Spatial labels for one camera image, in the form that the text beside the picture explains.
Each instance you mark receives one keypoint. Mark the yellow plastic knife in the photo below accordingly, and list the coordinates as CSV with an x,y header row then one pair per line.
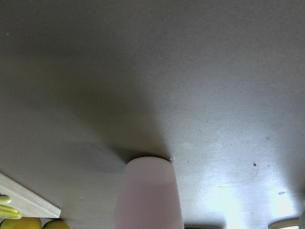
x,y
7,212

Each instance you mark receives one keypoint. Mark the round wooden stand base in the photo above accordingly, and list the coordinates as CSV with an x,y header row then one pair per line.
x,y
285,224

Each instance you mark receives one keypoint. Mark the wooden cutting board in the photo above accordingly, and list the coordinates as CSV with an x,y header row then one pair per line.
x,y
18,198

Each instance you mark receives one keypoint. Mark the pink plastic cup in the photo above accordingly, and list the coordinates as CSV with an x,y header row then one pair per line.
x,y
149,197

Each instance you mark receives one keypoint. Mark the yellow lemon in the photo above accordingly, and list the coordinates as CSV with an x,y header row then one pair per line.
x,y
22,223
56,224

